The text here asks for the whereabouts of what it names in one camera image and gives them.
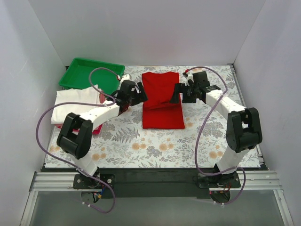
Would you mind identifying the red t shirt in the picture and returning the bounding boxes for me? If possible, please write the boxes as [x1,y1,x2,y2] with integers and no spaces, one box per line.
[142,72,185,129]

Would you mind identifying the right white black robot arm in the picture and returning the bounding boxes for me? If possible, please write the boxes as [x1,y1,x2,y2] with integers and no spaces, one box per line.
[170,70,262,187]

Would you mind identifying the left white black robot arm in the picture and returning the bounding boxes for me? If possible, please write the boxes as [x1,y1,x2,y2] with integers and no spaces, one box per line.
[56,80,147,188]

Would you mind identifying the floral patterned table mat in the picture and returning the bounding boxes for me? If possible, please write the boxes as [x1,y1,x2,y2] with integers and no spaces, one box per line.
[48,65,264,168]

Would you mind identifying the white folded t shirt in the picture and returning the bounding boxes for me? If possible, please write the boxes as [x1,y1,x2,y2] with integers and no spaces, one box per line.
[50,86,102,125]

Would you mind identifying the magenta folded t shirt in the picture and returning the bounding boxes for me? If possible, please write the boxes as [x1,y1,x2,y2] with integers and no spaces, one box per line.
[55,124,102,135]

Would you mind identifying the green plastic tray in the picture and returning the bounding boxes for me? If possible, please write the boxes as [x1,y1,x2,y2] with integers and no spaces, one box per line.
[59,58,125,94]

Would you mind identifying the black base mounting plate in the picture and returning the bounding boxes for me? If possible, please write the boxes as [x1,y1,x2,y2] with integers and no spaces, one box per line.
[41,165,241,200]

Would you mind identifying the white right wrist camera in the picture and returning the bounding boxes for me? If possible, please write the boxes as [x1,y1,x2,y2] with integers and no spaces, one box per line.
[185,72,194,86]

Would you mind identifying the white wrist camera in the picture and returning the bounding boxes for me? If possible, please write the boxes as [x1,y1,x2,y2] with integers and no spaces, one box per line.
[185,72,194,86]
[120,74,131,83]

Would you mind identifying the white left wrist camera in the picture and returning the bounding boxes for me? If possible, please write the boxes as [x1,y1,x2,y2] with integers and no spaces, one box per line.
[120,74,131,83]

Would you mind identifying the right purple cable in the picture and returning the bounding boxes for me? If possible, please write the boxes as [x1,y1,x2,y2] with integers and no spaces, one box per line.
[195,66,247,207]

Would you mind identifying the purple cable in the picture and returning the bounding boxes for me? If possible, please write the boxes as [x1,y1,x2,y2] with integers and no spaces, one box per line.
[195,66,247,207]
[35,67,123,214]

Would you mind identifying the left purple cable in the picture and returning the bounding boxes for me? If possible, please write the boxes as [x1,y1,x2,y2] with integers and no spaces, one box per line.
[35,67,123,214]

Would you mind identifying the aluminium frame rail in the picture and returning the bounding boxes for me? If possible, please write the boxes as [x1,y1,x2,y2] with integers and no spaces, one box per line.
[21,169,293,226]

